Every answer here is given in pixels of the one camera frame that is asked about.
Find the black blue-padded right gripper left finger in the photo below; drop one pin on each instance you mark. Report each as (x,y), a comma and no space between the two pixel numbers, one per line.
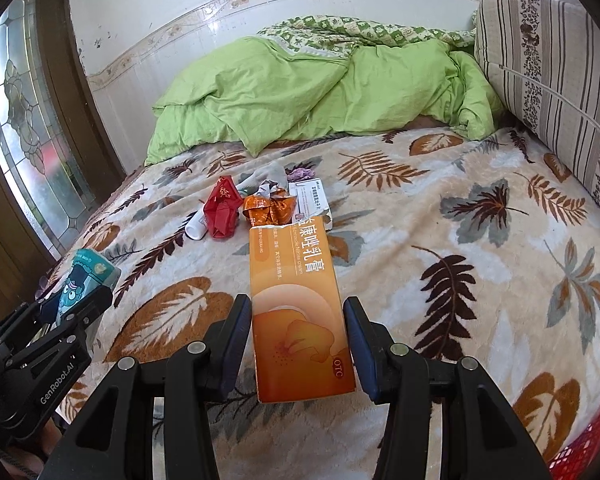
(111,438)

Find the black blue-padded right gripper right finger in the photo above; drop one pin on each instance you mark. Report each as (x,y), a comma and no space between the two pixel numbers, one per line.
(482,437)

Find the blue white small box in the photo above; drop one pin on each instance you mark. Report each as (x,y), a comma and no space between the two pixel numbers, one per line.
(89,270)

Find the orange ointment box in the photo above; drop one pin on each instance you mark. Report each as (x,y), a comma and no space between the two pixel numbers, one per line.
(300,342)

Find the red plastic mesh basket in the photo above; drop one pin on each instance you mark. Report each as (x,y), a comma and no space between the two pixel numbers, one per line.
(571,462)

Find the stained glass wooden door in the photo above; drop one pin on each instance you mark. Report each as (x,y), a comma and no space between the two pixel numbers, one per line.
(57,165)

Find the white small tube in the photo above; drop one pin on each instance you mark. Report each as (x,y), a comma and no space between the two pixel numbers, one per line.
(196,227)

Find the crumpled red wrapper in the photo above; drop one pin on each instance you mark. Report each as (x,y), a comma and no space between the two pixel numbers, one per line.
(221,209)

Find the crumpled orange foil wrapper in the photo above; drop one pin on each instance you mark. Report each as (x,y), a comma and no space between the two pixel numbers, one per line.
(275,209)

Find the white medicine box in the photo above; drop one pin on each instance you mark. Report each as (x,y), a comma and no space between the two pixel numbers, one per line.
(311,201)

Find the crumpled grey white paper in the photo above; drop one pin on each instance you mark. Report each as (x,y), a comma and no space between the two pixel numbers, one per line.
(273,175)

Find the purple crumpled wrapper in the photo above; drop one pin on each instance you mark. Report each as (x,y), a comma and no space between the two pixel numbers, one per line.
(299,174)

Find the green quilt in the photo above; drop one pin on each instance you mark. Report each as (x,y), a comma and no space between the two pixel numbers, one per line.
(308,77)

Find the striped folded beige quilt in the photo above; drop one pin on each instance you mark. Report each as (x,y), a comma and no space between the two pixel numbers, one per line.
(542,57)

